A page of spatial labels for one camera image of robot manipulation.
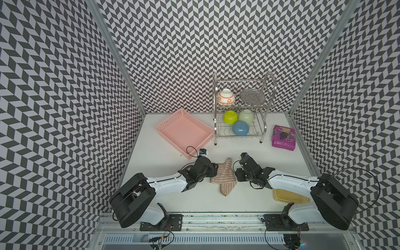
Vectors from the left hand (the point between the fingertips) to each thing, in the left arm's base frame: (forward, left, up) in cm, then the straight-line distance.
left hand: (213, 167), depth 87 cm
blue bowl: (+25, -18, +4) cm, 31 cm away
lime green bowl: (+36, -13, +3) cm, 38 cm away
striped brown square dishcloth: (-5, -6, 0) cm, 8 cm away
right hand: (-3, -14, -5) cm, 15 cm away
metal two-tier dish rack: (+24, -15, +23) cm, 37 cm away
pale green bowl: (+36, -24, +5) cm, 43 cm away
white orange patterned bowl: (+28, -7, +27) cm, 40 cm away
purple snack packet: (+20, -46, +1) cm, 50 cm away
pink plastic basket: (+27, +18, -3) cm, 32 cm away
